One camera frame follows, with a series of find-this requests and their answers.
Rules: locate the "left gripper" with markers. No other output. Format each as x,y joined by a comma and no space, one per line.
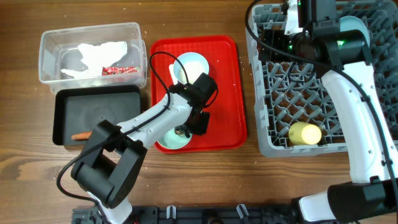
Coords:
201,129

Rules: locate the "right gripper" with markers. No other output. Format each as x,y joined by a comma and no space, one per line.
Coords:
272,37

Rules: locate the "white rice pile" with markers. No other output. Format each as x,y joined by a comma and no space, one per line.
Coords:
192,70

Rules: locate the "light blue rice bowl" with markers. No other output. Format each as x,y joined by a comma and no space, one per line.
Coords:
188,57

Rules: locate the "light blue plate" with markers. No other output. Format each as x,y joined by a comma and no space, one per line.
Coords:
348,23

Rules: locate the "brown food scrap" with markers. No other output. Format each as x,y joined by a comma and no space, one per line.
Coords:
179,131

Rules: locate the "green bowl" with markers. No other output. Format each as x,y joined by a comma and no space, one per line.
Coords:
172,141

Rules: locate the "yellow plastic cup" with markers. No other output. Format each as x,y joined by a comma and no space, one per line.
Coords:
301,133

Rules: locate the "red snack wrapper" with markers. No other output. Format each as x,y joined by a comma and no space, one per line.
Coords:
118,70

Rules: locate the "white napkin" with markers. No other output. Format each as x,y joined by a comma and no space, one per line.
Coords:
97,57

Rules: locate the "orange carrot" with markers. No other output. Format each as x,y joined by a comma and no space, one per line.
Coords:
81,136

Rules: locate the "white plastic spoon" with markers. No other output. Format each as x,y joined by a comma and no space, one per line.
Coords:
173,77

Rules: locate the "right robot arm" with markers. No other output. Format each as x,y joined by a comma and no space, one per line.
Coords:
372,190

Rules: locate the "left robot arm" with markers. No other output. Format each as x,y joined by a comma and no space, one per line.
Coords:
108,166

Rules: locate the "grey dishwasher rack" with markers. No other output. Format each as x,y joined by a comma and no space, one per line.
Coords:
287,93

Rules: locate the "black waste tray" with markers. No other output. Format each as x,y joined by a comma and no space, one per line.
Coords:
80,110

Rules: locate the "red plastic tray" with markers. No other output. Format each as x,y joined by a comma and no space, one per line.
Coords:
227,126

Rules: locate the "clear plastic bin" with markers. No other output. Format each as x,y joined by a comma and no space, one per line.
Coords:
58,50

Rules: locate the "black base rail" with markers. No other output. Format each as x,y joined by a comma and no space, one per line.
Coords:
278,214

